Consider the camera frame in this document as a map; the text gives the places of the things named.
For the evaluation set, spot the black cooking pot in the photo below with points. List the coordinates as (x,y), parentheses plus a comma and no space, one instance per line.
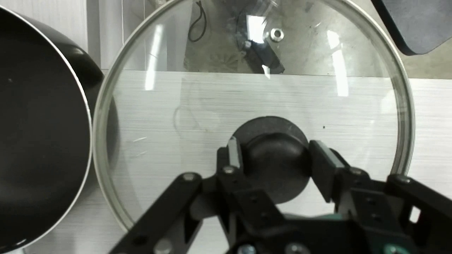
(37,142)

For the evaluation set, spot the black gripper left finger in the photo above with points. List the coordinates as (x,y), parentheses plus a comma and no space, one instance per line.
(198,212)

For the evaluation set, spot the glass pot lid black knob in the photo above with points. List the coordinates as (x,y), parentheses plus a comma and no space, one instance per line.
(188,142)

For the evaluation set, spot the black rounded plate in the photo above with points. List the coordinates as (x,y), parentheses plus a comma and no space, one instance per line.
(418,23)

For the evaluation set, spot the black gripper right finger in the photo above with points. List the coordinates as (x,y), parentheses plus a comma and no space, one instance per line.
(400,212)

